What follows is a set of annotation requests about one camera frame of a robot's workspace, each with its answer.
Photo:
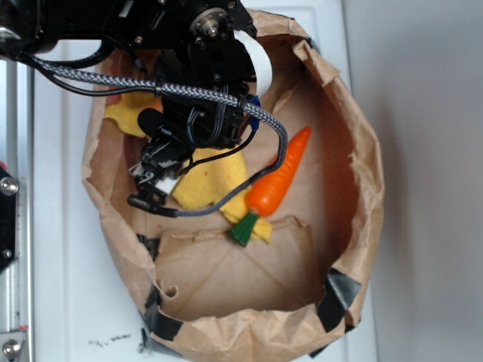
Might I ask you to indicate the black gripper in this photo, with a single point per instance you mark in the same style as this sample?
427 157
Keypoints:
211 94

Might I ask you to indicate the yellow cloth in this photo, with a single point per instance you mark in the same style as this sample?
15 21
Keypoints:
207 183

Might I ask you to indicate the orange toy carrot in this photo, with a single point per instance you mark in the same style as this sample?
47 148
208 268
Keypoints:
267 194

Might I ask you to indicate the brown paper bag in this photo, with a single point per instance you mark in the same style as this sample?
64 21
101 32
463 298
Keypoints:
282 270

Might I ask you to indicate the aluminium frame rail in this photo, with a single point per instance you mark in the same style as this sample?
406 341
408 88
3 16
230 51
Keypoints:
16 211

